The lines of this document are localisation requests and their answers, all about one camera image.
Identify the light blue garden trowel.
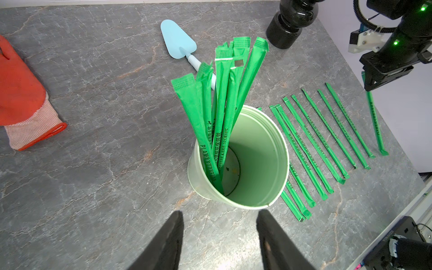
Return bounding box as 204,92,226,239
160,19,201,72

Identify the green plant in black pot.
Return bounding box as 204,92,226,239
266,0,322,50

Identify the red work glove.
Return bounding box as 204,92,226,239
1,36,68,151

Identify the light green metal cup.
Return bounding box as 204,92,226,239
187,105,290,210

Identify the green straw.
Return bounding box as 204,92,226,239
317,82,375,170
270,105,328,201
301,88,357,169
286,181,312,219
282,97,345,185
366,91,389,156
275,104,334,194
273,113,316,208
281,191,305,222
291,94,350,181

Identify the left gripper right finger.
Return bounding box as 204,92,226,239
256,209,314,270

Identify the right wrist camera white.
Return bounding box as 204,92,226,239
348,30,385,54

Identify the bundle of green wrapped straws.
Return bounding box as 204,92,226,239
172,37,269,195

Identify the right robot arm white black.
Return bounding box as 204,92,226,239
360,1,432,270

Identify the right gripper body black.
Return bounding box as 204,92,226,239
360,20,432,92

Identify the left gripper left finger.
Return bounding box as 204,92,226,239
129,210,184,270

